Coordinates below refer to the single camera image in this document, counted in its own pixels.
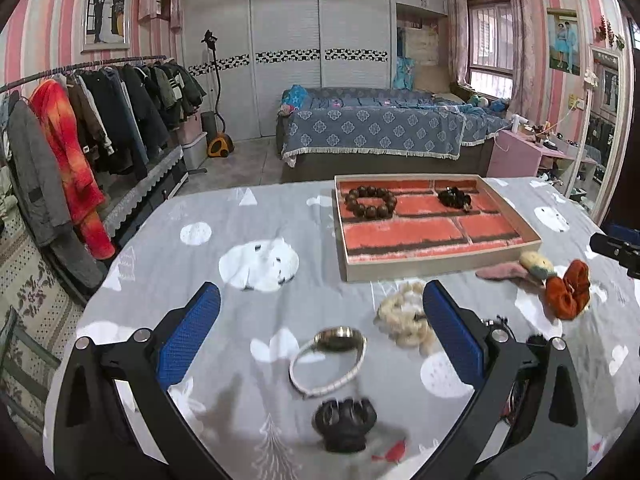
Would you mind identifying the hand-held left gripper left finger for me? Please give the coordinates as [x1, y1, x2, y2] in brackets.
[54, 281, 236, 480]

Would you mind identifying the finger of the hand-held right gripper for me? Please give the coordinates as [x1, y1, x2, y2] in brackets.
[589, 232, 640, 278]

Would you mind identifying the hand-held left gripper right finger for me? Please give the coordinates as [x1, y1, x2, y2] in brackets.
[410, 280, 591, 480]

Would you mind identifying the cream fluffy scrunchie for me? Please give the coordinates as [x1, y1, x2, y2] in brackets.
[376, 282, 437, 357]

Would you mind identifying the orange velvet scrunchie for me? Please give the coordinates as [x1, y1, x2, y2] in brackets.
[545, 260, 592, 321]

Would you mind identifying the pink fabric hair band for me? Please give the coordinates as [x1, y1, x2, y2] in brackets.
[475, 262, 545, 287]

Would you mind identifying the yellow plush hair clip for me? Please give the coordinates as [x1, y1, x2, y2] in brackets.
[519, 251, 557, 280]

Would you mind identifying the brick-patterned jewelry tray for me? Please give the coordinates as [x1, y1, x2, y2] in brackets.
[333, 174, 543, 283]

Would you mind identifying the black hair claw clip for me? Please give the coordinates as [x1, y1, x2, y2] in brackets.
[312, 397, 378, 453]

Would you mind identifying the grey polar bear cloth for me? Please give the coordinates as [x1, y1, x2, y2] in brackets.
[42, 176, 640, 480]

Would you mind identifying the dark wooden door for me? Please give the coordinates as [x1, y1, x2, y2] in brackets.
[602, 0, 640, 241]

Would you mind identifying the white framed standing mirror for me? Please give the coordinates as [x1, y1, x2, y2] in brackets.
[567, 44, 634, 226]

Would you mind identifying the pink bedside table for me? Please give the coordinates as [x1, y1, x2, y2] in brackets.
[487, 129, 598, 179]

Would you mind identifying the floral patterned cover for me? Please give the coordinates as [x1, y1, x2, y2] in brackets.
[0, 210, 86, 436]

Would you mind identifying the white plastic storage box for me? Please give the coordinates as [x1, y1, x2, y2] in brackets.
[181, 131, 209, 171]

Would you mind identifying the black and yellow garment steamer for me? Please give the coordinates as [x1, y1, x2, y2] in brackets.
[201, 30, 236, 159]

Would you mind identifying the bed with blue cover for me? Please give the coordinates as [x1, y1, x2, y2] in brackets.
[276, 85, 511, 183]

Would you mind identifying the pink floral curtain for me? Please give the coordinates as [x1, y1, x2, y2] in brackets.
[446, 0, 473, 87]
[510, 0, 542, 111]

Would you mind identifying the row of hanging clothes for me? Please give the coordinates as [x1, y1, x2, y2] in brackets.
[0, 60, 207, 306]

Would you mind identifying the barred window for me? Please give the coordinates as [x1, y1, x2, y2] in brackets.
[465, 0, 516, 101]

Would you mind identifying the pile of folded bedding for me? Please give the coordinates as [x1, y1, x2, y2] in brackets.
[397, 25, 451, 93]

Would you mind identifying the metal clothes rack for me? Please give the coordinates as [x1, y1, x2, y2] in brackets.
[0, 54, 188, 201]

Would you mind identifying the white sliding door wardrobe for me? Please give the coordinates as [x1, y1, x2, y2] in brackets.
[182, 0, 448, 143]

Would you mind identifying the framed wedding photo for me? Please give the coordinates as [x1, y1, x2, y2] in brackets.
[80, 0, 135, 54]

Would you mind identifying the brown wooden bead bracelet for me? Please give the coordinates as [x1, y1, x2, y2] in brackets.
[345, 186, 398, 220]

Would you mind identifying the couple wall poster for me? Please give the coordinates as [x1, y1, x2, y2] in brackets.
[546, 7, 581, 76]

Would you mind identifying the red flower wall decoration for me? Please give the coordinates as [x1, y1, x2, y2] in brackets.
[594, 14, 626, 51]

